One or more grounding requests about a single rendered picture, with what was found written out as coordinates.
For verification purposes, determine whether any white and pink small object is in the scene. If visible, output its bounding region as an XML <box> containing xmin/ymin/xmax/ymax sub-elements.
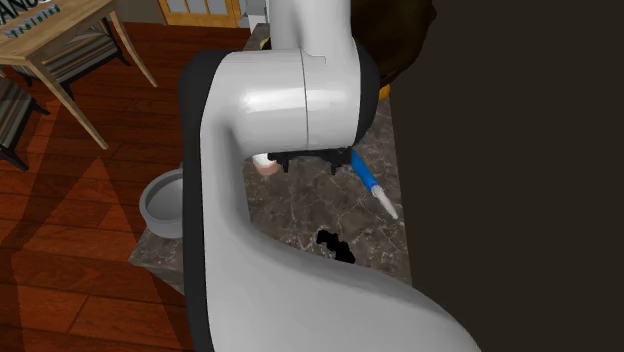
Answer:
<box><xmin>251</xmin><ymin>152</ymin><xmax>282</xmax><ymax>178</ymax></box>

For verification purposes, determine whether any blue pen with white tip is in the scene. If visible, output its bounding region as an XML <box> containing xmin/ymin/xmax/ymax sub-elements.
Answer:
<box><xmin>350</xmin><ymin>149</ymin><xmax>400</xmax><ymax>221</ymax></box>

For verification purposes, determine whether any black irregular object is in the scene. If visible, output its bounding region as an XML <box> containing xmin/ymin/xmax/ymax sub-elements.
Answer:
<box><xmin>315</xmin><ymin>228</ymin><xmax>358</xmax><ymax>266</ymax></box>

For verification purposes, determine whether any dark brown round object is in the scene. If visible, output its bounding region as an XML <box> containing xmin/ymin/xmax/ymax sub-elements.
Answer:
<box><xmin>349</xmin><ymin>0</ymin><xmax>438</xmax><ymax>90</ymax></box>

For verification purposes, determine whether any grey bowl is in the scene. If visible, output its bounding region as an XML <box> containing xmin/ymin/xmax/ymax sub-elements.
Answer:
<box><xmin>138</xmin><ymin>167</ymin><xmax>186</xmax><ymax>241</ymax></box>

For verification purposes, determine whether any wooden framed glass door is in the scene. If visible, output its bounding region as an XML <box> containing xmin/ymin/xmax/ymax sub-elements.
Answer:
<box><xmin>156</xmin><ymin>0</ymin><xmax>243</xmax><ymax>29</ymax></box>

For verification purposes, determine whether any striped cushion chair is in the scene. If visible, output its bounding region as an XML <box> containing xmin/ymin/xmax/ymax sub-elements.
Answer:
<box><xmin>8</xmin><ymin>18</ymin><xmax>132</xmax><ymax>102</ymax></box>
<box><xmin>0</xmin><ymin>76</ymin><xmax>51</xmax><ymax>173</ymax></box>

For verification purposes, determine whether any light wooden table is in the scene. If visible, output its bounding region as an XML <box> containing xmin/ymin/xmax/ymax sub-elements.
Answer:
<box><xmin>0</xmin><ymin>0</ymin><xmax>159</xmax><ymax>151</ymax></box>

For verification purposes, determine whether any white and green book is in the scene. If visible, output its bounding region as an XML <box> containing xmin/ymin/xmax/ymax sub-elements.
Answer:
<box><xmin>0</xmin><ymin>0</ymin><xmax>63</xmax><ymax>40</ymax></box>

